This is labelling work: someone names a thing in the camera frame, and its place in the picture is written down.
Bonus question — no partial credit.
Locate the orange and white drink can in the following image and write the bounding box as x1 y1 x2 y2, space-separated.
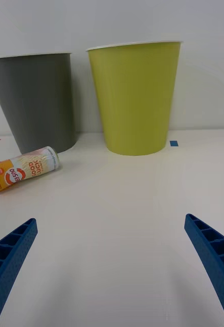
0 146 60 194

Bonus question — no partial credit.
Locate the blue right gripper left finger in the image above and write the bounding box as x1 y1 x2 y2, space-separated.
0 218 38 327

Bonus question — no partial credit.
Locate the yellow-green plastic waste bin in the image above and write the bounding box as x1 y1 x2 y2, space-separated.
85 40 183 156

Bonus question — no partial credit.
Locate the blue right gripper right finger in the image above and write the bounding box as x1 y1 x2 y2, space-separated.
184 213 224 327

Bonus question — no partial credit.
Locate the grey plastic waste bin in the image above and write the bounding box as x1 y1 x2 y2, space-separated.
0 52 78 155

